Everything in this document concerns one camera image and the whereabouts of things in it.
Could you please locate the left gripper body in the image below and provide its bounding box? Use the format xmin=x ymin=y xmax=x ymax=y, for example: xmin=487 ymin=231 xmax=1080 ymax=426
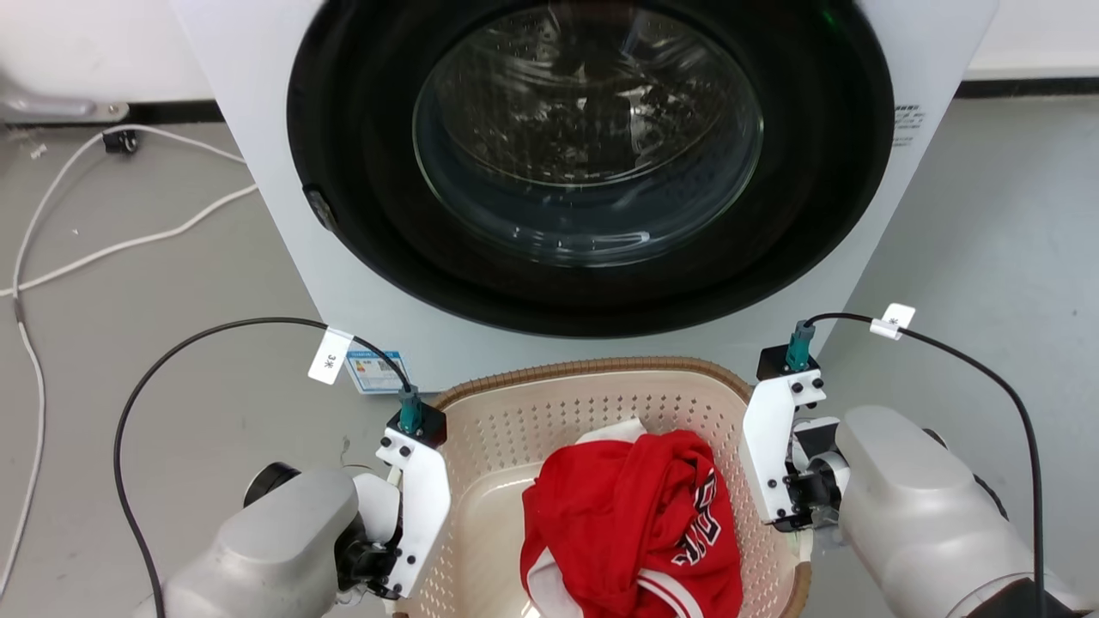
xmin=336 ymin=471 xmax=405 ymax=600

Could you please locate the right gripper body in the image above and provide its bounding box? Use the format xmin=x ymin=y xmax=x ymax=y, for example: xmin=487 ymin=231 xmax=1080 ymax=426
xmin=784 ymin=416 xmax=853 ymax=533

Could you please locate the beige perforated laundry basket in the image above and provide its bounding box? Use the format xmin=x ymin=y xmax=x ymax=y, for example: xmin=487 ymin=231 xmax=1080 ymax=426
xmin=391 ymin=356 xmax=813 ymax=618

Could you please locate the blue energy label sticker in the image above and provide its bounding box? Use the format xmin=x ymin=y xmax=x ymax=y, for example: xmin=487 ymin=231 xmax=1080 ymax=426
xmin=343 ymin=348 xmax=412 ymax=396

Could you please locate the red sports jersey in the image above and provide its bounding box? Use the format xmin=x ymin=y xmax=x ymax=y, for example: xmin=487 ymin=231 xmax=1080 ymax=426
xmin=519 ymin=429 xmax=745 ymax=618

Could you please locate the white garment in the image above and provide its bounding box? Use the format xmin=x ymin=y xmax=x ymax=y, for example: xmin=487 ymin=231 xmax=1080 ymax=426
xmin=573 ymin=417 xmax=647 ymax=446

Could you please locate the black round washer door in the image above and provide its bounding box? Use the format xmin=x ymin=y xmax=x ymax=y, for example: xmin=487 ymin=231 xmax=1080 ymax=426
xmin=286 ymin=0 xmax=896 ymax=338

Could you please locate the white front-load washing machine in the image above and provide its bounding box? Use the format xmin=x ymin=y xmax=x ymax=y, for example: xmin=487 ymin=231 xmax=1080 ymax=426
xmin=169 ymin=0 xmax=1001 ymax=396

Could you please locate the black baseboard strip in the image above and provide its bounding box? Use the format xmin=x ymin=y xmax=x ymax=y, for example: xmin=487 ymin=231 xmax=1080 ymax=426
xmin=954 ymin=76 xmax=1099 ymax=99
xmin=127 ymin=100 xmax=225 ymax=124

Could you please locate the grey metal foot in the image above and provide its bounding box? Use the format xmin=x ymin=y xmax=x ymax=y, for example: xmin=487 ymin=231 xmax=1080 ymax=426
xmin=0 ymin=72 xmax=131 ymax=126

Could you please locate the white cable tag with print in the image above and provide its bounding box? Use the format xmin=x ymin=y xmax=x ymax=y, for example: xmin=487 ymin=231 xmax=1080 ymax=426
xmin=307 ymin=327 xmax=355 ymax=386

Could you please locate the small white cable tag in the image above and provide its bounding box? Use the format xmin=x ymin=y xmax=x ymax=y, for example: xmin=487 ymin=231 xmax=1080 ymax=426
xmin=869 ymin=303 xmax=917 ymax=342

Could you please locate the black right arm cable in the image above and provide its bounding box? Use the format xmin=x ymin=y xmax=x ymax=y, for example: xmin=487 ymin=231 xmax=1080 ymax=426
xmin=786 ymin=311 xmax=1046 ymax=618

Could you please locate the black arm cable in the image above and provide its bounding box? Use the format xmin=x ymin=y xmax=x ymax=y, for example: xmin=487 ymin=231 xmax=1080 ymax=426
xmin=113 ymin=317 xmax=424 ymax=618
xmin=786 ymin=311 xmax=1046 ymax=618

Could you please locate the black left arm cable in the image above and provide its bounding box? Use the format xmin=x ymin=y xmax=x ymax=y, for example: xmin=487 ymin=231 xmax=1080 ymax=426
xmin=113 ymin=317 xmax=424 ymax=618

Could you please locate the black door latch handle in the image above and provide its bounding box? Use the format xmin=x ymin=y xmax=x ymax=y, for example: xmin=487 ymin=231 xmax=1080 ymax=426
xmin=304 ymin=184 xmax=338 ymax=233

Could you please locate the white floor cable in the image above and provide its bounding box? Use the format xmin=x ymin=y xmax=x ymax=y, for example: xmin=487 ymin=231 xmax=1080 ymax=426
xmin=0 ymin=124 xmax=260 ymax=602

